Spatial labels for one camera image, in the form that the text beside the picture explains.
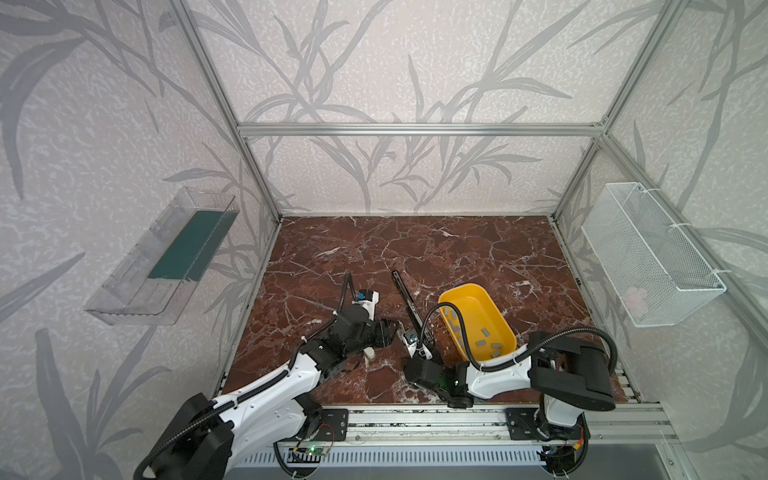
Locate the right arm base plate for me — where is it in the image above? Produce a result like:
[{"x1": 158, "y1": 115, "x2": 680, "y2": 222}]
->
[{"x1": 503, "y1": 406, "x2": 586, "y2": 442}]

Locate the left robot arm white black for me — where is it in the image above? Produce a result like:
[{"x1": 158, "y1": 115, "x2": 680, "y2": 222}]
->
[{"x1": 133, "y1": 301, "x2": 399, "y2": 479}]

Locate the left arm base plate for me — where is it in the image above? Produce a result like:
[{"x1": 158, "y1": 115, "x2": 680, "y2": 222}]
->
[{"x1": 297, "y1": 408, "x2": 349, "y2": 442}]

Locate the clear plastic wall bin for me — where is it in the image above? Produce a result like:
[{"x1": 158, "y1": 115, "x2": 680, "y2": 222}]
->
[{"x1": 84, "y1": 187, "x2": 240, "y2": 326}]

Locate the aluminium frame crossbar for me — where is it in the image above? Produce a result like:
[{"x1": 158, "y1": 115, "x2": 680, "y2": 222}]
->
[{"x1": 237, "y1": 123, "x2": 602, "y2": 138}]

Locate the green circuit board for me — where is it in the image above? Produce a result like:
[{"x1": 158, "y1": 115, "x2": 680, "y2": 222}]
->
[{"x1": 288, "y1": 445, "x2": 332, "y2": 464}]

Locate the yellow plastic tray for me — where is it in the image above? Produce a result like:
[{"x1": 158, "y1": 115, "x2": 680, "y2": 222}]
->
[{"x1": 439, "y1": 283, "x2": 517, "y2": 362}]

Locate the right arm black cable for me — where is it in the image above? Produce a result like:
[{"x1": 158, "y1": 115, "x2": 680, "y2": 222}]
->
[{"x1": 418, "y1": 302, "x2": 619, "y2": 376}]

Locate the white wire mesh basket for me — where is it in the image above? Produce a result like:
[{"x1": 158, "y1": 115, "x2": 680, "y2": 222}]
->
[{"x1": 582, "y1": 182, "x2": 727, "y2": 328}]

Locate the black stapler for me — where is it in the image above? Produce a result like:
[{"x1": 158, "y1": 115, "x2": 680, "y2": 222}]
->
[{"x1": 391, "y1": 270, "x2": 427, "y2": 343}]

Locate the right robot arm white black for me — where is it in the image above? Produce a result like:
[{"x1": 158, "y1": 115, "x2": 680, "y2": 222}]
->
[{"x1": 404, "y1": 327, "x2": 618, "y2": 429}]

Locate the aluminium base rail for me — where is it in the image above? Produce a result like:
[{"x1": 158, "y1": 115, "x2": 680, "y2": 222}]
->
[{"x1": 173, "y1": 403, "x2": 679, "y2": 448}]

